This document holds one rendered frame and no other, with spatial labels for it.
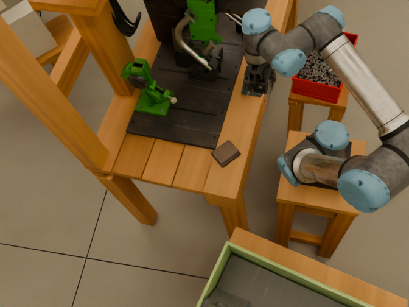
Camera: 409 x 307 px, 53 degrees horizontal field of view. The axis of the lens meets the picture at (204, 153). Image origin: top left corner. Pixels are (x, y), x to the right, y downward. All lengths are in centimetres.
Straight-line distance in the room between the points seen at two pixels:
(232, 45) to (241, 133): 48
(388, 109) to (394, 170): 15
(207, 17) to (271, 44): 74
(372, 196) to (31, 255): 228
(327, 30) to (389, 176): 39
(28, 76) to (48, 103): 13
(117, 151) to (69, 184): 113
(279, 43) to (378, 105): 29
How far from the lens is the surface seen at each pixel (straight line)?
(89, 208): 282
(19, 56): 133
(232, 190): 165
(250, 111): 181
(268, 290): 160
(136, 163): 180
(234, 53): 200
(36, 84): 140
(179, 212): 262
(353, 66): 110
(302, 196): 169
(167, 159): 177
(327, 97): 194
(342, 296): 151
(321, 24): 111
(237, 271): 162
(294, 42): 107
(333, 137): 145
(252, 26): 109
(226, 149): 169
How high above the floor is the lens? 244
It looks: 63 degrees down
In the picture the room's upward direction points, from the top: 18 degrees counter-clockwise
